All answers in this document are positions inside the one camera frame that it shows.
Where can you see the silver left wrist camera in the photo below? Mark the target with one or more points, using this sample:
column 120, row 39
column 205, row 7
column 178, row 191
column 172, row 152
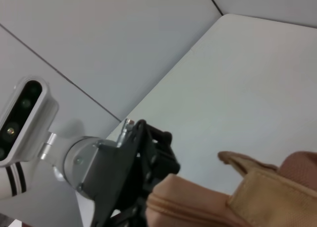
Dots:
column 48, row 105

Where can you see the khaki canvas food bag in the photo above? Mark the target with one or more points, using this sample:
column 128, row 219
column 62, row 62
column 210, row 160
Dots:
column 198, row 202

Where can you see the silver and white left robot arm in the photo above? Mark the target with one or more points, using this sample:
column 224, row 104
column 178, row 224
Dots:
column 74, row 162

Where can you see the silver metal flange fitting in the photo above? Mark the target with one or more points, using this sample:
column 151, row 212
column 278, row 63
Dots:
column 122, row 137

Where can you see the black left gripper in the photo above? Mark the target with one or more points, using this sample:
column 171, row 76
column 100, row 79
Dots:
column 116, row 177

